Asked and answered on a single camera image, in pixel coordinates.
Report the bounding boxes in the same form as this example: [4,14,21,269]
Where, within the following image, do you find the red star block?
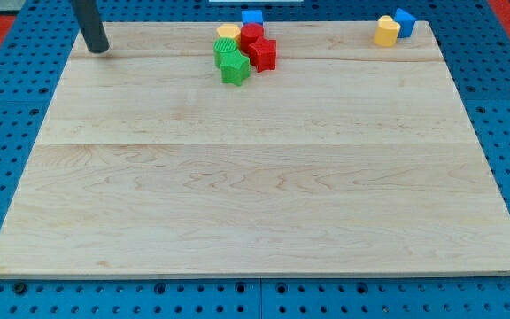
[248,37,277,73]

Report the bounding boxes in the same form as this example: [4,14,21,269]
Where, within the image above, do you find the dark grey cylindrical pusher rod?
[70,0,109,54]

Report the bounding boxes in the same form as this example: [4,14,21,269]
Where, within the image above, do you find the green cylinder block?
[212,37,237,68]

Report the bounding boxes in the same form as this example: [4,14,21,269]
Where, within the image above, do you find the blue cube block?
[242,10,264,26]

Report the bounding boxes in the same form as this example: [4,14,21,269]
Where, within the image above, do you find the yellow heart block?
[373,15,401,47]

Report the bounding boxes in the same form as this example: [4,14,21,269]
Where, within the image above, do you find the green star block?
[220,50,251,86]

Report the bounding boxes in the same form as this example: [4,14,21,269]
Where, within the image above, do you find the yellow hexagon block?
[216,23,241,46]

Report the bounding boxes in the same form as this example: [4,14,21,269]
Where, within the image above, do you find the light wooden board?
[0,21,510,280]

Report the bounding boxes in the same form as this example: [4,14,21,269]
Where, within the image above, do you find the blue triangle block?
[393,8,416,38]

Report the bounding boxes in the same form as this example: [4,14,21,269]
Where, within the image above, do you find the red cylinder block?
[240,23,265,53]

